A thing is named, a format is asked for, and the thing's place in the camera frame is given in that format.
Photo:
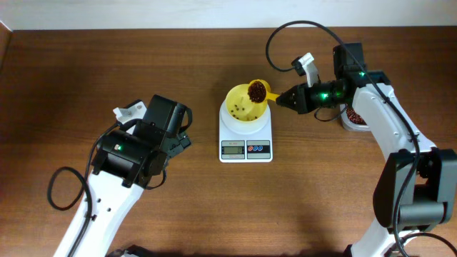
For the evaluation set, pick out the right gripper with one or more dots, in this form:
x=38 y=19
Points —
x=301 y=99

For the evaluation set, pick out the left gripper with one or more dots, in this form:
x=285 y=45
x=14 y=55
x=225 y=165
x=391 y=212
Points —
x=179 y=143

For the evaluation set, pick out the yellow measuring scoop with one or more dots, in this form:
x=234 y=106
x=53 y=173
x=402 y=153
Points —
x=269 y=95

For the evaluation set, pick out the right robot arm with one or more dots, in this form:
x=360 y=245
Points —
x=417 y=187

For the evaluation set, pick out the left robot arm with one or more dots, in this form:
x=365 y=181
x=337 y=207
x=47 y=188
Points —
x=121 y=164

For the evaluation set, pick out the red beans in scoop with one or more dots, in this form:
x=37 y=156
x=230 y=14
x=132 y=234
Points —
x=257 y=92

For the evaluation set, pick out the yellow plastic bowl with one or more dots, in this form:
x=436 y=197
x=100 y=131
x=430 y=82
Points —
x=239 y=95

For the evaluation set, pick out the red beans in bowl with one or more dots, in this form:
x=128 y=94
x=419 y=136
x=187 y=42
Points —
x=242 y=112

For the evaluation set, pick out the white digital kitchen scale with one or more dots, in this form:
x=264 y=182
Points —
x=245 y=141

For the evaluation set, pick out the red beans in container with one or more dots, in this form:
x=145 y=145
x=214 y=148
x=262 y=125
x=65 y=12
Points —
x=354 y=118

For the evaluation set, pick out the clear plastic container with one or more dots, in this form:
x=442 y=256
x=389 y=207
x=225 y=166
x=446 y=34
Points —
x=350 y=126

